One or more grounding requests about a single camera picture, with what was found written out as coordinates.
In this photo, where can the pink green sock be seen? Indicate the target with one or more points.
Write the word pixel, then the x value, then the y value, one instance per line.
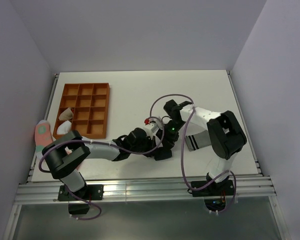
pixel 42 137

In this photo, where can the orange compartment tray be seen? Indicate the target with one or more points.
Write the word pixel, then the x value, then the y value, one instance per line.
pixel 90 102

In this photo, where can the white rolled sock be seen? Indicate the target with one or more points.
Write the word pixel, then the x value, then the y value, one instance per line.
pixel 64 128

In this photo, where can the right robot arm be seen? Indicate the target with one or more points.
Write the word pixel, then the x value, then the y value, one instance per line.
pixel 225 133

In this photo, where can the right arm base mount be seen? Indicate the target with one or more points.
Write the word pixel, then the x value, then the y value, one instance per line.
pixel 223 193

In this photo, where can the beige rolled sock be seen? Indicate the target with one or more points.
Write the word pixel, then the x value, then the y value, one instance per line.
pixel 66 115

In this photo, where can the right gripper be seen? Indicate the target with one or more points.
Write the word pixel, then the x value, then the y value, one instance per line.
pixel 168 139

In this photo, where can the dark blue patterned sock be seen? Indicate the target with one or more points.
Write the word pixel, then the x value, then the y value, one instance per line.
pixel 162 154

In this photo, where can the grey striped sock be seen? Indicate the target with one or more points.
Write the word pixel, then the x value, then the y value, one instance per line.
pixel 197 141

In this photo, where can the aluminium frame rail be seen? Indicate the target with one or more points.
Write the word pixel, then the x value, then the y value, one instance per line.
pixel 161 189

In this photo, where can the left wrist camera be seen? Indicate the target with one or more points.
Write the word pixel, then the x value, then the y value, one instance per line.
pixel 152 125

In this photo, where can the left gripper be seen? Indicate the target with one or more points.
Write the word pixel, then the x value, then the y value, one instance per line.
pixel 151 144

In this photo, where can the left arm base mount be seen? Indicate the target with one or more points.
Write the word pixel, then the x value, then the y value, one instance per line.
pixel 81 201

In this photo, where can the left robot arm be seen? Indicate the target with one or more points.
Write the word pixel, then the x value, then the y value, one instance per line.
pixel 64 155

